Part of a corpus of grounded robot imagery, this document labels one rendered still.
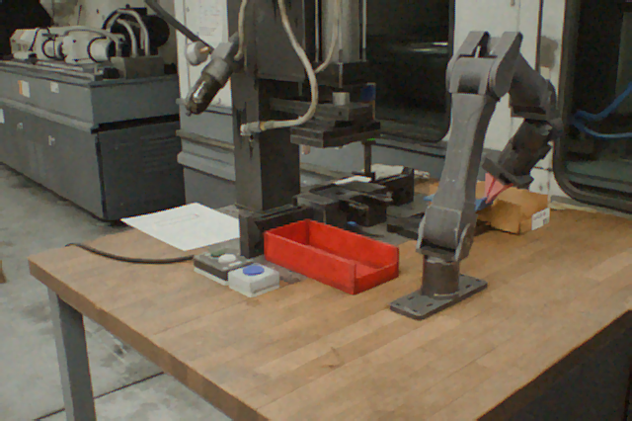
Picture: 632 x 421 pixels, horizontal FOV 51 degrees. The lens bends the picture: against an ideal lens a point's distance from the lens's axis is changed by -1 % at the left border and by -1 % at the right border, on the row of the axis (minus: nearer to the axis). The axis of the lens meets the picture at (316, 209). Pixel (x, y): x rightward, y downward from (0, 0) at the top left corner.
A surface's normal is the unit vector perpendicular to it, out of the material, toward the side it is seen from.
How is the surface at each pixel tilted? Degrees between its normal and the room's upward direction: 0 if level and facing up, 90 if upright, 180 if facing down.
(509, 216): 90
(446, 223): 72
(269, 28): 90
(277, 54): 90
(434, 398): 0
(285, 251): 90
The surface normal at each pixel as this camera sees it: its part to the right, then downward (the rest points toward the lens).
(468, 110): -0.62, -0.08
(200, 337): -0.02, -0.96
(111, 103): 0.64, 0.22
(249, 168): -0.73, 0.21
